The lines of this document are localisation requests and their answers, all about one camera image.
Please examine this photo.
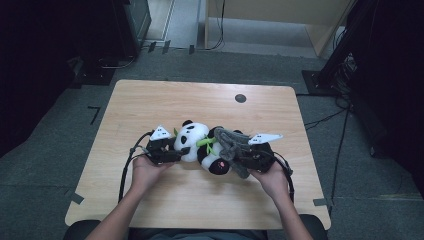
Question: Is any right hand-held gripper black cable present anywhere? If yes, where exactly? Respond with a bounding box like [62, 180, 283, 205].
[269, 151, 296, 204]

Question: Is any person's right hand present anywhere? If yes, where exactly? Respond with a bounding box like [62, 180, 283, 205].
[248, 160, 293, 202]

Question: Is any short black floor cable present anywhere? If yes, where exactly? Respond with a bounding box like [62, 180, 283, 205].
[303, 108, 349, 131]

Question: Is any beige wooden desk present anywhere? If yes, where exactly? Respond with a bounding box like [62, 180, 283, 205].
[203, 0, 354, 58]

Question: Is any long black floor cable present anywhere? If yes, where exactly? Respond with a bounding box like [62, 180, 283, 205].
[328, 108, 351, 218]

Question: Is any left hand-held gripper black cable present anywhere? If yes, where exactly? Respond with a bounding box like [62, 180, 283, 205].
[118, 131, 154, 204]

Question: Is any hand-held gripper black cable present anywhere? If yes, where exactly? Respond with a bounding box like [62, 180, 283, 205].
[269, 151, 296, 204]
[118, 131, 154, 204]

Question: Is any grey tape strip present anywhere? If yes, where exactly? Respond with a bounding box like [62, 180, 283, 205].
[64, 189, 85, 205]
[312, 197, 334, 207]

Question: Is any black metal stand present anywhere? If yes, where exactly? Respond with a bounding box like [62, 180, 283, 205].
[301, 0, 381, 98]

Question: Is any black floor base plate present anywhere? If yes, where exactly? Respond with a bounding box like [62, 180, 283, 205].
[68, 56, 116, 89]

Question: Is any person's left hand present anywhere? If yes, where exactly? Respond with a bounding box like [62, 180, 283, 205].
[131, 154, 174, 195]

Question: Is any person's clothing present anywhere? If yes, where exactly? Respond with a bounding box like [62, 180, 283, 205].
[128, 228, 269, 240]

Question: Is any looped black floor cable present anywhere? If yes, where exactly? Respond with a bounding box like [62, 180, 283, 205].
[98, 54, 138, 70]

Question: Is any dark curtain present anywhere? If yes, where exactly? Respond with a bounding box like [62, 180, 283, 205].
[349, 0, 424, 198]
[0, 0, 114, 158]

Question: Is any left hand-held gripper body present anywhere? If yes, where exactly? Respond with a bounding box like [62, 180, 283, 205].
[145, 125, 178, 165]

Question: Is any black tape corner mark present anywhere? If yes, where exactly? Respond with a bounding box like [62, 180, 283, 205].
[87, 105, 102, 126]

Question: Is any black cabinet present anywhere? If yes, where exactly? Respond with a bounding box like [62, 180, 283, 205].
[111, 0, 153, 59]

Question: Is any grey fuzzy scarf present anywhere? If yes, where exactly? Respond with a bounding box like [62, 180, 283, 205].
[213, 126, 255, 180]

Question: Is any bundle of black cables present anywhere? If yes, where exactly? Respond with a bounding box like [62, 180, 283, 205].
[333, 53, 358, 101]

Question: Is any panda plush toy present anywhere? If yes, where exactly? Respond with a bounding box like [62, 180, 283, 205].
[173, 119, 244, 177]

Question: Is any hanging black cable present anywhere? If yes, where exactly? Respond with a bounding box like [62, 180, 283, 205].
[204, 0, 227, 52]

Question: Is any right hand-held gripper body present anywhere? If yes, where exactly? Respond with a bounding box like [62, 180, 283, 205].
[244, 133, 284, 174]

